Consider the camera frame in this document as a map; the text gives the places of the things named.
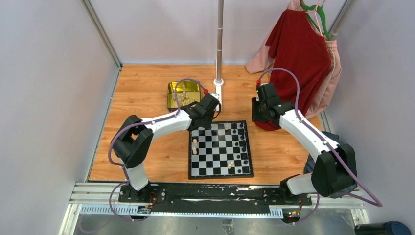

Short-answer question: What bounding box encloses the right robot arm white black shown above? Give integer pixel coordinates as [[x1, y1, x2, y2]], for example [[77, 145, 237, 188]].
[[252, 84, 356, 205]]

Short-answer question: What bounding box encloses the green clothes hanger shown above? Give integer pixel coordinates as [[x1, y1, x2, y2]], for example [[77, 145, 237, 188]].
[[300, 0, 332, 41]]

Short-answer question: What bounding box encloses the white pole base bracket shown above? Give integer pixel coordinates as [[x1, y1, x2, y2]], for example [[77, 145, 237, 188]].
[[213, 78, 224, 111]]

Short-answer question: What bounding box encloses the black white chessboard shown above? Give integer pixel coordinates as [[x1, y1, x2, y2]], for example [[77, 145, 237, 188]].
[[188, 120, 254, 180]]

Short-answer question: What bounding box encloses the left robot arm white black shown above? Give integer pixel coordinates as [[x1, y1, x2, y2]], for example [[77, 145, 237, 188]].
[[109, 93, 220, 202]]

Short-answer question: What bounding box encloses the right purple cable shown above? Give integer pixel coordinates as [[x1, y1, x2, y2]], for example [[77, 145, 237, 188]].
[[257, 68, 383, 208]]

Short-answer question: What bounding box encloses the grey blue cloth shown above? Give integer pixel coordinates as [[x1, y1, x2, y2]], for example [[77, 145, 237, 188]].
[[303, 131, 357, 198]]

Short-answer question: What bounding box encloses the red shirt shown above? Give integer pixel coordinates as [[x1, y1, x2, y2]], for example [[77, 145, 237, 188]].
[[265, 9, 331, 114]]

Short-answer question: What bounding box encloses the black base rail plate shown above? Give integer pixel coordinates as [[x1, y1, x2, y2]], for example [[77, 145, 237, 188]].
[[117, 183, 312, 215]]

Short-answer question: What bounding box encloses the dark blue bottle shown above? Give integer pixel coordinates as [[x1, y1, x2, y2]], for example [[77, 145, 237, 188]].
[[354, 221, 412, 235]]

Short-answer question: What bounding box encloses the gold metal tin box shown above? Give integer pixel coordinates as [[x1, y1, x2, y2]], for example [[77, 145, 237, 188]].
[[166, 80, 203, 112]]

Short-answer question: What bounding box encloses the silver vertical pole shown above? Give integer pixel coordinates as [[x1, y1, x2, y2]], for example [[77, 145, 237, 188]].
[[215, 0, 224, 84]]

